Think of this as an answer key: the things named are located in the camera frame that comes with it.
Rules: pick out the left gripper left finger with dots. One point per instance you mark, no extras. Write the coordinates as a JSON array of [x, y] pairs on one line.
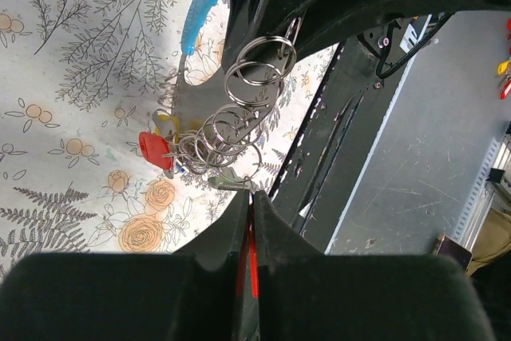
[[194, 293]]

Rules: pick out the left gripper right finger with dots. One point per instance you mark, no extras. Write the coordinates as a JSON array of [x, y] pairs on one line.
[[307, 295]]

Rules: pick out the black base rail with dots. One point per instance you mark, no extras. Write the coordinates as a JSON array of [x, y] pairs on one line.
[[334, 142]]

